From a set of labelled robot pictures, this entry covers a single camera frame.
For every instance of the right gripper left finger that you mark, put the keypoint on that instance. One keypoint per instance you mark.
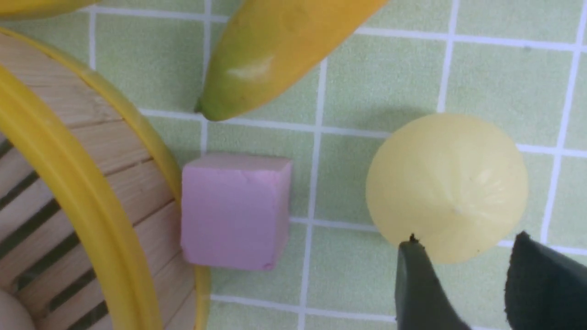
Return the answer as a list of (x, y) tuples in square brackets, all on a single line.
[(420, 301)]

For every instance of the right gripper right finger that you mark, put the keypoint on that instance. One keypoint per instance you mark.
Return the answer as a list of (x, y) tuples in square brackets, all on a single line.
[(544, 290)]

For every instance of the pale yellow bun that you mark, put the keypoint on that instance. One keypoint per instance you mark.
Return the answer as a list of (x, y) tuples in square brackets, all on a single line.
[(457, 183)]

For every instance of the bamboo steamer tray yellow rim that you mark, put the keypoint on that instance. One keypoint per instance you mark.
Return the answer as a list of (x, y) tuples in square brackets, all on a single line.
[(90, 204)]

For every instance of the pink foam cube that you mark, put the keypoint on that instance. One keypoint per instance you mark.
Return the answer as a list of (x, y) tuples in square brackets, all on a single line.
[(236, 210)]

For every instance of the yellow toy banana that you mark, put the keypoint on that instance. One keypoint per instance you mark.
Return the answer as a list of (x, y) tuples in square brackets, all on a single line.
[(269, 45)]

